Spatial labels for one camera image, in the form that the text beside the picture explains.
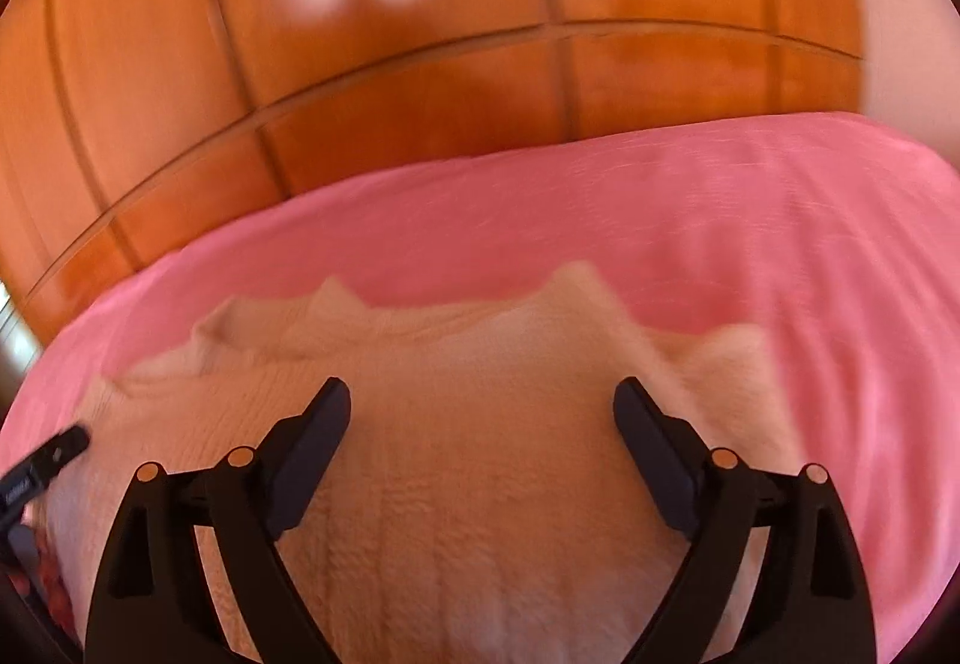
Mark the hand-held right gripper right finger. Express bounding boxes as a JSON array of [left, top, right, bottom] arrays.
[[613, 376, 879, 664]]

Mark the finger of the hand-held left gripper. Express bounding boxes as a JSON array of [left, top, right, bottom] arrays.
[[28, 429, 92, 479]]

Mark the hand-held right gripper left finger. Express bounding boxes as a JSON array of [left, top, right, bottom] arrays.
[[84, 376, 353, 664]]

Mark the white knit sweater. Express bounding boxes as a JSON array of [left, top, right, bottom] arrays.
[[34, 261, 809, 664]]

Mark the red patterned clothing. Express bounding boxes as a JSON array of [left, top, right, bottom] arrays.
[[25, 535, 82, 644]]

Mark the pink blanket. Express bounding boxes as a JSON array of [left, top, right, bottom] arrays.
[[0, 110, 960, 664]]

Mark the glossy wooden wardrobe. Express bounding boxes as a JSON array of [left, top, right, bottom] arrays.
[[0, 0, 872, 351]]

